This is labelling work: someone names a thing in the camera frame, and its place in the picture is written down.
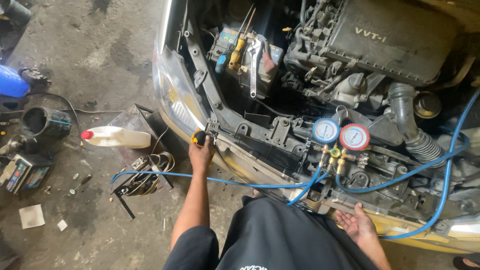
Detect metal frame stand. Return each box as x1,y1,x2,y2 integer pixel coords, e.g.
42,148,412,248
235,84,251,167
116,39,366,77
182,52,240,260
108,103,176,221

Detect black battery with colourful label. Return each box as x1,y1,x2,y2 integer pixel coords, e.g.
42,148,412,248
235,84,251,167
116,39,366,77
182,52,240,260
0,153,54,195

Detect black floor cable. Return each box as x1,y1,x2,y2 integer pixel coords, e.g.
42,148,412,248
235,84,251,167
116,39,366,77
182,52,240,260
25,92,125,136

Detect person's right hand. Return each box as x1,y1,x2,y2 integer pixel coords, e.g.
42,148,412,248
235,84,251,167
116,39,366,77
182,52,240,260
335,202,378,247

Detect chrome adjustable wrench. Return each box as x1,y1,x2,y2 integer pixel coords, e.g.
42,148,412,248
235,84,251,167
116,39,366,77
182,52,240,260
246,37,262,99

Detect grey car battery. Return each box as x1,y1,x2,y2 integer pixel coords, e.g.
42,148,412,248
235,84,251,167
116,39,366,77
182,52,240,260
207,26,285,100

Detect person's left hand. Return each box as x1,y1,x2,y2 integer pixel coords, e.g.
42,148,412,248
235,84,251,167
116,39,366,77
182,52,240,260
188,137,217,174

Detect black engine cover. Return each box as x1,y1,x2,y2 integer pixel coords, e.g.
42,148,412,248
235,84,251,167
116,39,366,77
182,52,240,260
325,0,457,88

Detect white paper sheet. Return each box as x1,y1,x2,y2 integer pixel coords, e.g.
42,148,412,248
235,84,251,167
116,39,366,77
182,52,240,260
18,204,46,230

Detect white jug with red cap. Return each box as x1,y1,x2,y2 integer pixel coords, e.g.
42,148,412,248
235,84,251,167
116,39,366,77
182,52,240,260
81,125,152,149

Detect black shoe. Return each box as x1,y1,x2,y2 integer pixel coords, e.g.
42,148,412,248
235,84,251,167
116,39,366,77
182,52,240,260
452,252,480,270

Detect coiled wire bundle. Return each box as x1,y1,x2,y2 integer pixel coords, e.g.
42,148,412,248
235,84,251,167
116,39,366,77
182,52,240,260
123,151,176,197

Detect yellow black handled screwdriver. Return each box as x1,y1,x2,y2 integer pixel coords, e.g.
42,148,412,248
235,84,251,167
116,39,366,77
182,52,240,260
190,128,208,148

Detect red handled pliers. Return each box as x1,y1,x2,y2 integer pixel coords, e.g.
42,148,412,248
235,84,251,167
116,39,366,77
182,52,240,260
258,35,276,74

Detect black pipe section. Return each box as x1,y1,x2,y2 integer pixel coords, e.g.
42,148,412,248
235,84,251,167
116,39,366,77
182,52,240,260
21,106,73,139

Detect person's black shirt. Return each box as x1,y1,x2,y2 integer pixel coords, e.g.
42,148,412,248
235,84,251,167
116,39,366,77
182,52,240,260
163,194,379,270

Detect blue plastic panel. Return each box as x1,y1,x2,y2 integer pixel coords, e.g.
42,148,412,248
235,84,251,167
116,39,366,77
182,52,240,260
0,64,31,99

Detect yellow car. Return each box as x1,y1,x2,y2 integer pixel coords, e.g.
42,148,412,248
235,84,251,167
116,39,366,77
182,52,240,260
151,0,480,256

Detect round metal cap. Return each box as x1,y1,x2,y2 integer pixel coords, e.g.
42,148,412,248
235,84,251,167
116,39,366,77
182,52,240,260
414,91,443,119

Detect dark metal cylinder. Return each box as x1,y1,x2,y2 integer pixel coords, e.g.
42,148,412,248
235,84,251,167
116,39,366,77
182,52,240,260
0,0,33,26

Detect small black handled screwdriver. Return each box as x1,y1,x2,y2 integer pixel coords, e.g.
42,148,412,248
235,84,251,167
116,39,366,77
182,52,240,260
69,174,93,196

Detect manifold gauge set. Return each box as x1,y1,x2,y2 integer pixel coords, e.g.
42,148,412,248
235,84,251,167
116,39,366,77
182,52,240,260
311,105,372,176

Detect black ribbed intake hose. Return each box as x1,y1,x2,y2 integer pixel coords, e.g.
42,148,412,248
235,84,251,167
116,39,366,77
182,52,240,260
387,82,448,168

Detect clear car headlight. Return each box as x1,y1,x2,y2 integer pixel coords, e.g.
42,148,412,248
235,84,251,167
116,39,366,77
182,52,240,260
152,40,209,138

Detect blue rubber hose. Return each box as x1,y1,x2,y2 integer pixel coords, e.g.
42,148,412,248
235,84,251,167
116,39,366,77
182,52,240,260
335,127,471,194
379,88,480,240
286,165,324,206
110,164,331,189

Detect blue handled screwdriver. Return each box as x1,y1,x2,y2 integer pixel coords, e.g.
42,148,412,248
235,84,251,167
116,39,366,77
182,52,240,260
215,3,256,74

